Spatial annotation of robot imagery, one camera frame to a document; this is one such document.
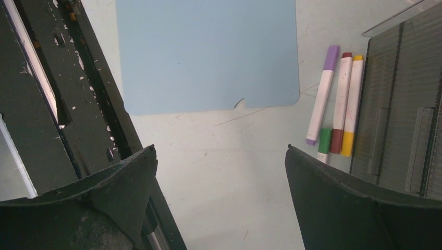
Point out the purple cap marker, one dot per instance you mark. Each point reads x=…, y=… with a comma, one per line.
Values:
x=322, y=95

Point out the clear grey drawer box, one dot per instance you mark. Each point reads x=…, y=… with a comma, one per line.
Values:
x=398, y=140

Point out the blue clipboard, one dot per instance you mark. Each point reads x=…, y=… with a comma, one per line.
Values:
x=185, y=56

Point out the green cap marker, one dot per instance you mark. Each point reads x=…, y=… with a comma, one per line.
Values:
x=324, y=145

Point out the dark red cap marker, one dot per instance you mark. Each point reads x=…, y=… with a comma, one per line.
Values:
x=342, y=90

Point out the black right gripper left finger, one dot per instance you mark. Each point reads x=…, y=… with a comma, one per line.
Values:
x=103, y=211

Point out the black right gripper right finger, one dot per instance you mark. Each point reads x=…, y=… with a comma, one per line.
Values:
x=336, y=210

